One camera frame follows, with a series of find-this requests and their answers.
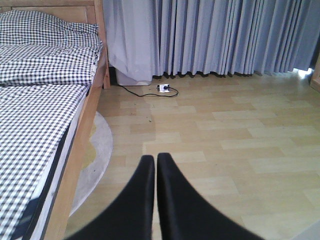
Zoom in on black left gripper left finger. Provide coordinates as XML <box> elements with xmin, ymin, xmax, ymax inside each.
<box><xmin>68</xmin><ymin>155</ymin><xmax>155</xmax><ymax>240</ymax></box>

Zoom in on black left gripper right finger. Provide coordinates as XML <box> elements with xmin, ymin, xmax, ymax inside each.
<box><xmin>157</xmin><ymin>153</ymin><xmax>261</xmax><ymax>240</ymax></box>

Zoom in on round grey rug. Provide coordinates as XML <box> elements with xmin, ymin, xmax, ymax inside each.
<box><xmin>69</xmin><ymin>112</ymin><xmax>113</xmax><ymax>216</ymax></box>

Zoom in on white floor socket box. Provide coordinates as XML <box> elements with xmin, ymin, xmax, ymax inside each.
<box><xmin>157</xmin><ymin>83</ymin><xmax>170</xmax><ymax>93</ymax></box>

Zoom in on black white checkered bedding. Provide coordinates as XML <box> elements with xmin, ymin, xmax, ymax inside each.
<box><xmin>0</xmin><ymin>44</ymin><xmax>102</xmax><ymax>240</ymax></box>

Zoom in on grey pleated curtain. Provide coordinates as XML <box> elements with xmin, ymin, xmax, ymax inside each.
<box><xmin>151</xmin><ymin>0</ymin><xmax>320</xmax><ymax>76</ymax></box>

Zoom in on white sheer curtain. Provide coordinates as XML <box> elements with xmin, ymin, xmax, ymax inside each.
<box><xmin>103</xmin><ymin>0</ymin><xmax>156</xmax><ymax>86</ymax></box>

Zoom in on checkered pillow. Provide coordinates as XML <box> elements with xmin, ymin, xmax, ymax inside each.
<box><xmin>0</xmin><ymin>10</ymin><xmax>102</xmax><ymax>49</ymax></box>

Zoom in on black floor power cable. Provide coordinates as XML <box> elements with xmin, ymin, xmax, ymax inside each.
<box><xmin>117</xmin><ymin>83</ymin><xmax>180</xmax><ymax>98</ymax></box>

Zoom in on wooden bed frame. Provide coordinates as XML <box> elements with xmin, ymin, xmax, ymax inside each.
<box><xmin>0</xmin><ymin>0</ymin><xmax>110</xmax><ymax>240</ymax></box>

